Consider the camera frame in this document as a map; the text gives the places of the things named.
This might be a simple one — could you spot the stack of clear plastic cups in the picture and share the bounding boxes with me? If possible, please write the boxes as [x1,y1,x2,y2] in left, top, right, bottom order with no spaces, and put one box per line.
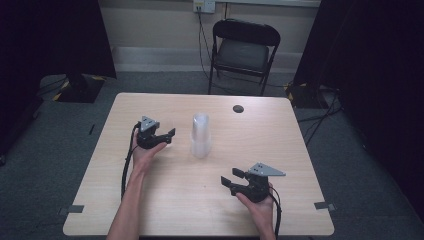
[190,112,213,159]

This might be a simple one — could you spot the black folding chair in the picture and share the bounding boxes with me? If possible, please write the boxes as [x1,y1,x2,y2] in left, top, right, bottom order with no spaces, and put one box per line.
[208,18,282,97]

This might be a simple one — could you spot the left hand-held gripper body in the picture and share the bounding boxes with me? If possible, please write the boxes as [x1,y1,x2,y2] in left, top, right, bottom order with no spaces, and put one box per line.
[136,115,167,150]

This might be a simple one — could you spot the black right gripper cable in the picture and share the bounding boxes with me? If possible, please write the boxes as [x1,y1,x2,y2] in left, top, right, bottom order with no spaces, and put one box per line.
[268,186,283,240]

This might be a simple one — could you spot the black stand base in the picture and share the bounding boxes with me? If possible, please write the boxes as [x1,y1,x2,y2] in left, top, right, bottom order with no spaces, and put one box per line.
[285,82,331,109]
[53,73,106,104]

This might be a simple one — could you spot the white wall socket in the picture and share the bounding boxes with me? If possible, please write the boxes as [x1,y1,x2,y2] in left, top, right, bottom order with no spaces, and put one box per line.
[193,0,216,14]

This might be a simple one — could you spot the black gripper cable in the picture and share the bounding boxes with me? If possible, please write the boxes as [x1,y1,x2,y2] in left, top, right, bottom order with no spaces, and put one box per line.
[268,186,283,240]
[120,121,143,201]

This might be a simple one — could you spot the person's right hand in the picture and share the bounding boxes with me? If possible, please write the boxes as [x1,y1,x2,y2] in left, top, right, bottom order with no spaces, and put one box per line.
[235,183,275,233]

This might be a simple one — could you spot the black curtain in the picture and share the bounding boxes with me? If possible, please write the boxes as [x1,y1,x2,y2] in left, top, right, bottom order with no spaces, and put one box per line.
[293,0,424,221]
[0,0,117,156]

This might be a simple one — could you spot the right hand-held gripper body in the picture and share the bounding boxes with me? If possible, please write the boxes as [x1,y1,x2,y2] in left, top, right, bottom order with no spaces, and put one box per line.
[243,162,287,203]

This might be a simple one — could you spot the grey tape strip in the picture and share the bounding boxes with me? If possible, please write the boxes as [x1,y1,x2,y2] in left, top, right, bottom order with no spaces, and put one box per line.
[59,204,85,216]
[314,201,337,212]

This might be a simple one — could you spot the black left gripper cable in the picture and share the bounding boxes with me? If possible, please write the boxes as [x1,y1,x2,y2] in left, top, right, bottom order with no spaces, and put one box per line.
[120,121,143,201]

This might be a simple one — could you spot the white wall trunking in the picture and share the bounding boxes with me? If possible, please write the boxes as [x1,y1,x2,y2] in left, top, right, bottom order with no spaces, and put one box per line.
[214,0,322,8]

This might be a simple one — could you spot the black floor cables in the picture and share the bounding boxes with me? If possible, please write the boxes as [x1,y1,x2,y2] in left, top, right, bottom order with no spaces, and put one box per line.
[296,88,344,148]

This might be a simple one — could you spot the person's left hand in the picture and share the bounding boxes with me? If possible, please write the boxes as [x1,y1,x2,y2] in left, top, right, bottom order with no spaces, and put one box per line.
[131,131,168,174]

